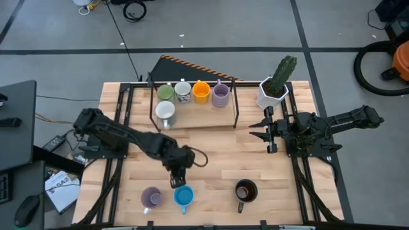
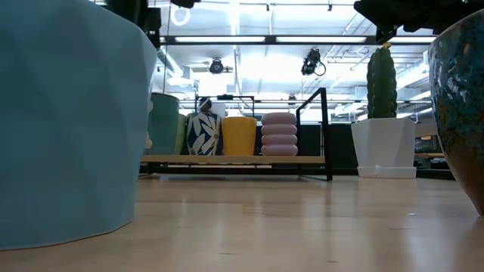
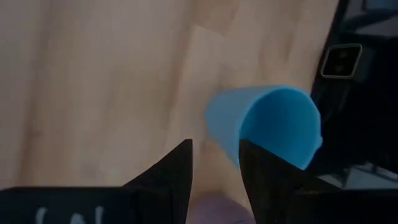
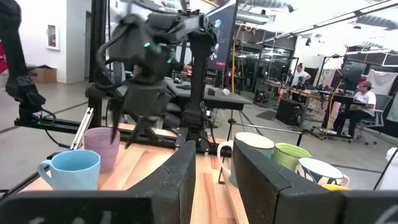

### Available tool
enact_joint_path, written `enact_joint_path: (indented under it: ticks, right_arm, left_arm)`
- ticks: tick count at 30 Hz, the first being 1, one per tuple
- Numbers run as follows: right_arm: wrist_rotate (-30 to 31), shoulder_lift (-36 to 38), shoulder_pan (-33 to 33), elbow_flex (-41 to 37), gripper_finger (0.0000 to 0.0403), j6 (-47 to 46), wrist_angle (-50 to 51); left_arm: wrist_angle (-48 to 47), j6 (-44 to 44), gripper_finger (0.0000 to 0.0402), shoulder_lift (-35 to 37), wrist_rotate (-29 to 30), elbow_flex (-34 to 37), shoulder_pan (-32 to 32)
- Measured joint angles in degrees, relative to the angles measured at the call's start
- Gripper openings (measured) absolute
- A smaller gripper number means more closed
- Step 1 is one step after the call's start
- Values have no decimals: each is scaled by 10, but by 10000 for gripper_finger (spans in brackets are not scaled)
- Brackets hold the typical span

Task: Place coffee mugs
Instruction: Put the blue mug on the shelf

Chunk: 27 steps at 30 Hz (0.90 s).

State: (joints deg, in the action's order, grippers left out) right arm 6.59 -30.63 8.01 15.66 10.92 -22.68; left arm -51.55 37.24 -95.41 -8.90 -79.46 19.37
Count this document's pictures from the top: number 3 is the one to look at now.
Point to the black table-level camera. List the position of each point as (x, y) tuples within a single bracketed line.
[(342, 60)]

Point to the mauve mug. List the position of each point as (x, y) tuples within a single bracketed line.
[(217, 210)]

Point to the light blue mug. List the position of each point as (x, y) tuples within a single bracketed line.
[(273, 124)]

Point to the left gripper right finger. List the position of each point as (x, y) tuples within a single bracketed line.
[(280, 193)]

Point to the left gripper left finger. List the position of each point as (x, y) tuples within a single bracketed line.
[(168, 186)]

